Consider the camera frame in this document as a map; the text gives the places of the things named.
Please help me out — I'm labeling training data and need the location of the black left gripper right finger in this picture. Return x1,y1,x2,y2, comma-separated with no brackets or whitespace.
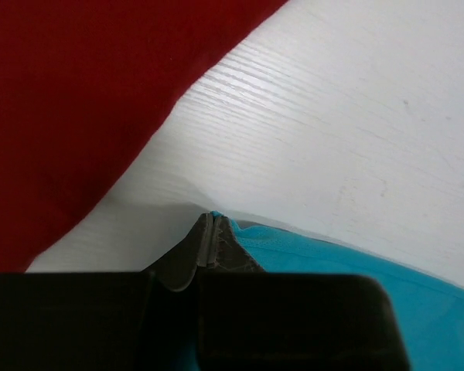
196,216,411,370

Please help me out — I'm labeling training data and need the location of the teal t shirt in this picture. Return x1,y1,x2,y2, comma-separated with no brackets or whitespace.
197,214,464,370

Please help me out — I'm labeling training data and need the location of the red t shirt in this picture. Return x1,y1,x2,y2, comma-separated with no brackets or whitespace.
0,1,281,273

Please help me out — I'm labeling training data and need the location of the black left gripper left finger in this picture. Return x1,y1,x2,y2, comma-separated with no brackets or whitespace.
0,213,215,370

